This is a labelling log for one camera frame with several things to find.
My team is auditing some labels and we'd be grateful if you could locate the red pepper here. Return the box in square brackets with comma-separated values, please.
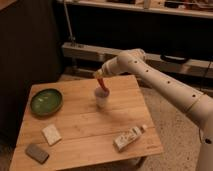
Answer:
[96, 78, 109, 92]

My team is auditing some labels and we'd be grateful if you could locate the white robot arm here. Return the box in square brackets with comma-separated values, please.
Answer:
[94, 49, 213, 171]

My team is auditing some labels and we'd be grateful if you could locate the white ceramic cup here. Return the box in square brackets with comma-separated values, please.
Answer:
[94, 87, 109, 108]

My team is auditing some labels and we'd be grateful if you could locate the green ceramic bowl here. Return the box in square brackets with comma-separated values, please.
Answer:
[30, 88, 63, 117]

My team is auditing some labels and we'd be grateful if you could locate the lower wooden shelf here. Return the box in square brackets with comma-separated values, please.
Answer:
[61, 42, 213, 79]

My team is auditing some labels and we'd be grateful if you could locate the wooden shelf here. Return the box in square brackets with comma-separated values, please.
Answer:
[56, 0, 213, 19]
[61, 42, 213, 79]

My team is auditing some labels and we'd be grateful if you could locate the metal stand pole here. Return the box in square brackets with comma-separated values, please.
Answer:
[63, 0, 77, 46]

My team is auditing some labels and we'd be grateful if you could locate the wooden table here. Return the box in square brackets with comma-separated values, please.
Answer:
[9, 75, 163, 171]

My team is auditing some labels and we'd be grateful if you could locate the upper wooden shelf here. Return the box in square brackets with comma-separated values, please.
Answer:
[56, 0, 213, 19]

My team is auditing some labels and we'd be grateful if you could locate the white tube with cap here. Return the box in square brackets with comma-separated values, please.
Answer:
[113, 125, 147, 152]

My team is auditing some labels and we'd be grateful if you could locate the white sponge block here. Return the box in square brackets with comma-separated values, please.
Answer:
[42, 124, 62, 146]

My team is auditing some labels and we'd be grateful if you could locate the black handle object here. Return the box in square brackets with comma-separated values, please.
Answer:
[160, 55, 189, 64]

